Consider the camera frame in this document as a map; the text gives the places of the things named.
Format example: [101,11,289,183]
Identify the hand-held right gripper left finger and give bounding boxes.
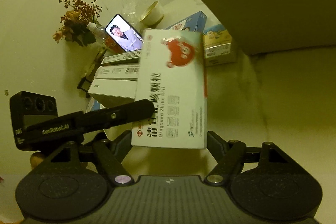
[47,130,134,186]

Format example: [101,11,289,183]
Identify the person's left hand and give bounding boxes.
[30,152,46,170]

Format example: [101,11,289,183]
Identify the dark long medicine box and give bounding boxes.
[101,51,142,65]

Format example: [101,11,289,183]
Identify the marble desktop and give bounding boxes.
[79,0,336,188]

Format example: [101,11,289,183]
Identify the yellow blue eye drop box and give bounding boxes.
[202,25,238,67]

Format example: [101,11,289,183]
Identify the clear plastic bottle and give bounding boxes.
[86,22,116,52]

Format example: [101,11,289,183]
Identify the cardboard box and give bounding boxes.
[194,0,336,56]

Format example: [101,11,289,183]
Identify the smartphone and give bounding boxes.
[104,13,144,52]

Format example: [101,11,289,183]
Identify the large orange medicine box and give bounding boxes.
[88,78,138,109]

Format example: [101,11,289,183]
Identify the dried flower bouquet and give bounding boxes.
[52,0,103,47]

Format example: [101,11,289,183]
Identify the clear plastic wrapper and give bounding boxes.
[121,2,142,28]

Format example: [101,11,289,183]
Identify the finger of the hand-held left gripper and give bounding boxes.
[83,99,155,134]

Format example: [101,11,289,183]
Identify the white bowl gold rim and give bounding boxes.
[139,0,165,26]

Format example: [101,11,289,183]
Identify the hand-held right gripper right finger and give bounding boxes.
[204,131,294,186]

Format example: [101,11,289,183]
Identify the black phone stand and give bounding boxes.
[77,77,91,92]

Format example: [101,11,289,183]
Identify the blue medicine box cartoon faces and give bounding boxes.
[165,11,207,33]

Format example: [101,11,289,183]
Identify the white medicine box red figure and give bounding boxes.
[131,29,208,149]

